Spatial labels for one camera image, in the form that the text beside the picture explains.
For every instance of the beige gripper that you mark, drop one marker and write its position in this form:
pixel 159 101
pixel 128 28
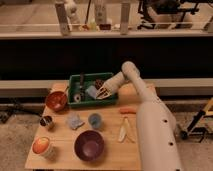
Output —
pixel 105 91

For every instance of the light blue sponge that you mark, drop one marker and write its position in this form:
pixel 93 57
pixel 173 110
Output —
pixel 91 91

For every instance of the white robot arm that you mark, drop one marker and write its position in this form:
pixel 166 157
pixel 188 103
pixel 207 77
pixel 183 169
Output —
pixel 154 122

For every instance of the green plastic tray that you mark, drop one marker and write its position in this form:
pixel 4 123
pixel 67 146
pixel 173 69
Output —
pixel 87 101

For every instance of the black brush in tray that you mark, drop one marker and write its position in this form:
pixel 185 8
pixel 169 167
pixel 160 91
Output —
pixel 81 84

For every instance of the brown pinecone object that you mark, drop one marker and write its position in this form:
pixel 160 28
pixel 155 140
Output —
pixel 98 83

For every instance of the white tape roll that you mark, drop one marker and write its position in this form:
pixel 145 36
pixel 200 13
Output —
pixel 78 97

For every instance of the blue-grey cup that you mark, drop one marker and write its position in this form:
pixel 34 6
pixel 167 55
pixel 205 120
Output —
pixel 95 120

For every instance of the orange carrot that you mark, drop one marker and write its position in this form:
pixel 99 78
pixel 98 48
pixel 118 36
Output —
pixel 127 110

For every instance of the crumpled blue-grey cloth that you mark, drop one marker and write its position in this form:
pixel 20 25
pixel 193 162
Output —
pixel 74 121

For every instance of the wooden table board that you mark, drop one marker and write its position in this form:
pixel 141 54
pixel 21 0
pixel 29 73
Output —
pixel 115 157

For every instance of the pale banana peel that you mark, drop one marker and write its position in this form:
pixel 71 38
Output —
pixel 126 131

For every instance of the red-brown bowl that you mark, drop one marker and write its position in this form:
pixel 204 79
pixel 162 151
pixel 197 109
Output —
pixel 56 101

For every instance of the dark purple bowl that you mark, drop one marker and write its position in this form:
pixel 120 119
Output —
pixel 89 145

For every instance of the orange lidded cup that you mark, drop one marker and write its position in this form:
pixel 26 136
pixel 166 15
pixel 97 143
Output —
pixel 42 146

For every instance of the white bottle background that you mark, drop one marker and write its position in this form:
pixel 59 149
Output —
pixel 100 11

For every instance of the yellow black stand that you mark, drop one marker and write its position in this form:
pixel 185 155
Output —
pixel 201 124

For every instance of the white post right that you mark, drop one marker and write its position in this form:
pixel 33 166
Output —
pixel 125 11

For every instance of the white post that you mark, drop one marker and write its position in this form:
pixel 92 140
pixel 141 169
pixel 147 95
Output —
pixel 125 11
pixel 62 18

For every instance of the white post left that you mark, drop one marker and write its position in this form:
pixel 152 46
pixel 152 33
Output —
pixel 62 18

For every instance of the black machine frame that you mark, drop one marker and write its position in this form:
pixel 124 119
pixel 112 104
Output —
pixel 161 14

